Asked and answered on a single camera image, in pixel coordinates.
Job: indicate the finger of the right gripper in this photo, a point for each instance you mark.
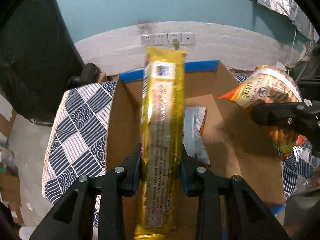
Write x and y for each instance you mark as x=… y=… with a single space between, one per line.
x=293 y=115

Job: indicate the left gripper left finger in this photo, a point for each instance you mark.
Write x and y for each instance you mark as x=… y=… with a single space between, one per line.
x=72 y=216

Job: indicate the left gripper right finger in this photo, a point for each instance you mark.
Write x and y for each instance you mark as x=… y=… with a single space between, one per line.
x=227 y=208

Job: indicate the blue cardboard box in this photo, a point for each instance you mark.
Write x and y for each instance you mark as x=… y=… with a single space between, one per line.
x=234 y=143

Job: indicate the orange white-back snack bag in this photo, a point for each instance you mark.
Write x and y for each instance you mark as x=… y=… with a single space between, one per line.
x=194 y=120

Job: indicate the navy white patterned tablecloth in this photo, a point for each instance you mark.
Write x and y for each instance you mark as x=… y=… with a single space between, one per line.
x=77 y=143

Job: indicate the silver foil curtain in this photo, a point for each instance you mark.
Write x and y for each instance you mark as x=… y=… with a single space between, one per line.
x=290 y=9

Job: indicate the black hanging cloth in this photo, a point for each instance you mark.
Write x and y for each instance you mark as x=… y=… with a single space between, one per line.
x=38 y=57

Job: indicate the white wall socket strip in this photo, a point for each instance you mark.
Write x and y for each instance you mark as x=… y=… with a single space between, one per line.
x=164 y=39

